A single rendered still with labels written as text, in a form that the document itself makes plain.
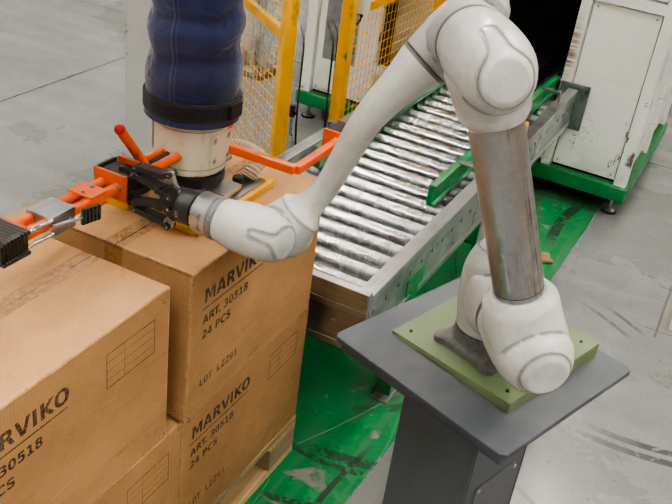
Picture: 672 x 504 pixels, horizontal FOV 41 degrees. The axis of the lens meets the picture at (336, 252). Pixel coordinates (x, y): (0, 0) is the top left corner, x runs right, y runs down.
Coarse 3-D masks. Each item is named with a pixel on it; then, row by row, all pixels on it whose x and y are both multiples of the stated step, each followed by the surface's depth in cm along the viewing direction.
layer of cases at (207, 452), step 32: (288, 352) 250; (256, 384) 237; (288, 384) 258; (192, 416) 209; (224, 416) 225; (256, 416) 244; (288, 416) 267; (160, 448) 200; (192, 448) 215; (224, 448) 232; (256, 448) 252; (128, 480) 191; (160, 480) 205; (192, 480) 221; (224, 480) 239
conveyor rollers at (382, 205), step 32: (448, 96) 423; (384, 128) 374; (416, 128) 378; (448, 128) 382; (384, 160) 348; (416, 160) 352; (448, 160) 356; (352, 192) 319; (384, 192) 322; (416, 192) 326; (448, 192) 330; (320, 224) 296; (352, 224) 301; (384, 224) 306; (416, 224) 302; (320, 256) 279; (352, 256) 284; (384, 256) 281
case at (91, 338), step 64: (64, 256) 185; (0, 320) 164; (64, 320) 166; (128, 320) 170; (0, 384) 149; (64, 384) 158; (128, 384) 178; (0, 448) 148; (64, 448) 165; (128, 448) 187
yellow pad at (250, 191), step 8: (232, 176) 216; (240, 176) 216; (248, 184) 218; (256, 184) 219; (264, 184) 221; (272, 184) 223; (240, 192) 214; (248, 192) 216; (256, 192) 217; (264, 192) 220; (248, 200) 214; (176, 224) 199; (192, 232) 197
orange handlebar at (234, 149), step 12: (324, 144) 217; (168, 156) 199; (180, 156) 202; (240, 156) 208; (252, 156) 207; (264, 156) 206; (312, 156) 209; (324, 156) 214; (276, 168) 205; (288, 168) 203; (300, 168) 204; (96, 180) 185; (72, 192) 179; (84, 192) 179; (96, 192) 179; (108, 192) 182; (84, 204) 176; (24, 216) 168; (48, 228) 168
